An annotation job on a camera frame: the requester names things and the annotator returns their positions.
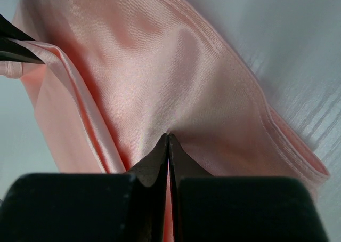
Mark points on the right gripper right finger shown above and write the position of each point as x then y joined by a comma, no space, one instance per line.
238,208

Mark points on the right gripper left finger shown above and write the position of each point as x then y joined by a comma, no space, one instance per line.
90,207

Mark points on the pink satin napkin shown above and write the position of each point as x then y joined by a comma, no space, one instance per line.
118,74

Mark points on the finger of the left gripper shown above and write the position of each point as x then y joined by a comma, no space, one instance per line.
25,58
8,30

